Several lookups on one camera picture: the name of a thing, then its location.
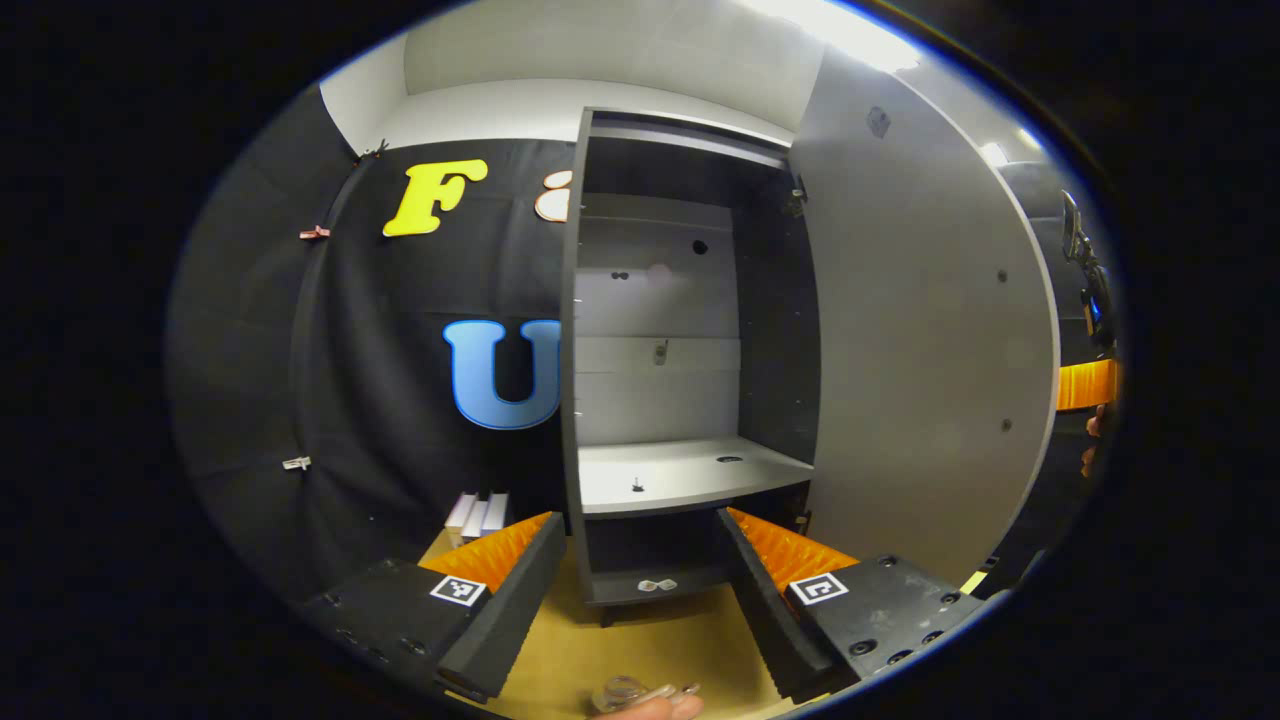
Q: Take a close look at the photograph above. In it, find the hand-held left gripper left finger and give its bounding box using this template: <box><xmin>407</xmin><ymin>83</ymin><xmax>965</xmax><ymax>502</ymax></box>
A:
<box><xmin>300</xmin><ymin>511</ymin><xmax>567</xmax><ymax>704</ymax></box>

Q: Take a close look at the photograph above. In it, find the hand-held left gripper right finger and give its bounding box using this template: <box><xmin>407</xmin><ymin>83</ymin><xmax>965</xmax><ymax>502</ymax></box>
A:
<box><xmin>715</xmin><ymin>507</ymin><xmax>986</xmax><ymax>704</ymax></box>

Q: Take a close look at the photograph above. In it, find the clear plastic bottle red label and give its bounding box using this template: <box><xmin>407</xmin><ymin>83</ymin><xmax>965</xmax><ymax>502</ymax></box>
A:
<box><xmin>590</xmin><ymin>676</ymin><xmax>704</xmax><ymax>720</ymax></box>

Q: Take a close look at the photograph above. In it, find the dark grey cabinet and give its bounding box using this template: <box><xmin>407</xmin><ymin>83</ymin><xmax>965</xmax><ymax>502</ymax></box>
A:
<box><xmin>558</xmin><ymin>106</ymin><xmax>823</xmax><ymax>626</ymax></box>

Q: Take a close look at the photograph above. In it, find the beige cabinet door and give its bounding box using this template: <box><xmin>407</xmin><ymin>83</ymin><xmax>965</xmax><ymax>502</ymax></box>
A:
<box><xmin>788</xmin><ymin>45</ymin><xmax>1061</xmax><ymax>589</ymax></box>

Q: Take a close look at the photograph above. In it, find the black backdrop cloth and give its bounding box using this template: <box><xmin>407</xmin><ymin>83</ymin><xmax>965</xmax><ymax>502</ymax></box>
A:
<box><xmin>165</xmin><ymin>85</ymin><xmax>1119</xmax><ymax>606</ymax></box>

